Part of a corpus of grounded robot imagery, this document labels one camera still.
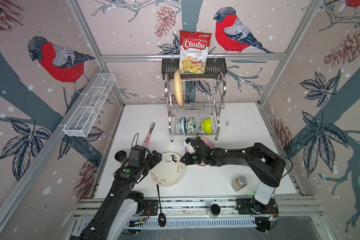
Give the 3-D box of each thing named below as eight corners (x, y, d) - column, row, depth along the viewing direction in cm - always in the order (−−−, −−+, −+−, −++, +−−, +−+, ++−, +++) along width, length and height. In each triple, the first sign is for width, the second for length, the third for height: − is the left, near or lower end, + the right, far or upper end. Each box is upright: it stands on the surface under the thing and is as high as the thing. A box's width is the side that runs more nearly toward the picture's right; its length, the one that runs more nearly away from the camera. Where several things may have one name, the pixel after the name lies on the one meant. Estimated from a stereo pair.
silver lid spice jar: (232, 191, 80) (237, 186, 73) (230, 182, 84) (235, 176, 76) (242, 191, 80) (248, 186, 73) (240, 182, 84) (245, 176, 76)
